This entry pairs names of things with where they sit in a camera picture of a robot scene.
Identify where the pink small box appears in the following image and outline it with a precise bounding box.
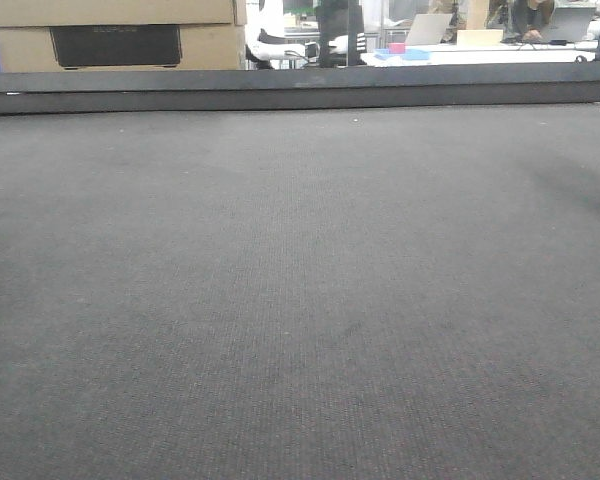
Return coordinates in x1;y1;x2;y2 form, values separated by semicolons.
387;42;406;55

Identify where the silver laptop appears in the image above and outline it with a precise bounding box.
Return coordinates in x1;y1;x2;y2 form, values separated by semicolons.
540;7;596;43
405;14;453;47

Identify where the wooden box on desk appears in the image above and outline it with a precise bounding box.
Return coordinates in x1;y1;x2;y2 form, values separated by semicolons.
456;29;504;47

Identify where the seated person in dark clothes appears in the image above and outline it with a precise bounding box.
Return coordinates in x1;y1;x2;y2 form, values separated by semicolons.
501;0;555;43

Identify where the large cardboard box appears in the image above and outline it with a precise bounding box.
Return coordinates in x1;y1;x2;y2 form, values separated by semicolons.
0;0;246;73

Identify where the black table edge rail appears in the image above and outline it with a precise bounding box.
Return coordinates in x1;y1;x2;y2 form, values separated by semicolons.
0;61;600;115

